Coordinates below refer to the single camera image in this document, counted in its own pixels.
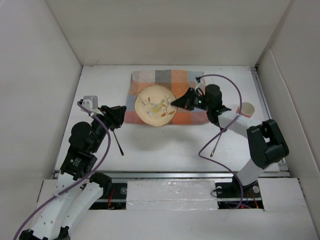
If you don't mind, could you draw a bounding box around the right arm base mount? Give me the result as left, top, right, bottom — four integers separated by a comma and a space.
211, 181, 264, 209

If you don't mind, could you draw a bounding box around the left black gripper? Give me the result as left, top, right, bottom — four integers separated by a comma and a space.
90, 105, 126, 153

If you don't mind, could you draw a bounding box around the aluminium right side rail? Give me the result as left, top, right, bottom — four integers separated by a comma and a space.
250, 67, 290, 175

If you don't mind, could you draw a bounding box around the black metal fork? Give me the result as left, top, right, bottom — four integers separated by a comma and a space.
112, 130, 125, 156

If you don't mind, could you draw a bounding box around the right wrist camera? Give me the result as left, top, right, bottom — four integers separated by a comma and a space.
194, 76, 205, 90

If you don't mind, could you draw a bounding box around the black metal spoon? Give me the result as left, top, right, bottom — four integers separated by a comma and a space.
210, 133, 223, 158

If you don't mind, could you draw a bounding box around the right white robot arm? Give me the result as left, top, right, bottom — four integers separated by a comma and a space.
170, 84, 290, 197

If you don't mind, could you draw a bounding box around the pink ceramic cup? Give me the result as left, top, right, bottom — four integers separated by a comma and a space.
236, 102, 255, 118

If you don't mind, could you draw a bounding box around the aluminium rail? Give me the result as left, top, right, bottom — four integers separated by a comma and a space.
50, 170, 291, 179
250, 67, 290, 175

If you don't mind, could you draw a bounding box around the aluminium front rail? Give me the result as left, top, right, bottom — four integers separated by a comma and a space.
50, 170, 291, 179

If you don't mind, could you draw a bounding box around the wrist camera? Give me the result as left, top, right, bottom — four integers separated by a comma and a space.
81, 95, 98, 111
194, 76, 205, 90

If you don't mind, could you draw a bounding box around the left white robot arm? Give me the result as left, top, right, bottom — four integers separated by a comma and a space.
14, 105, 127, 240

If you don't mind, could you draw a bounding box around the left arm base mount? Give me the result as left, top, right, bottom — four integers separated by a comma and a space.
89, 182, 128, 210

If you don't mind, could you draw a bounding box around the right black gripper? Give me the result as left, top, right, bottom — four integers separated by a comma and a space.
171, 87, 212, 112

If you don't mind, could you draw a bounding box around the checkered orange blue cloth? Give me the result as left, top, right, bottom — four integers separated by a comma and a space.
124, 69, 209, 125

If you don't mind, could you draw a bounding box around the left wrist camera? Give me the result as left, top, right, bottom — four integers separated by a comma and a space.
81, 95, 98, 111

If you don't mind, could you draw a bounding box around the beige floral ceramic plate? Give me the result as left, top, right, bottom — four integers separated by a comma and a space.
134, 85, 178, 127

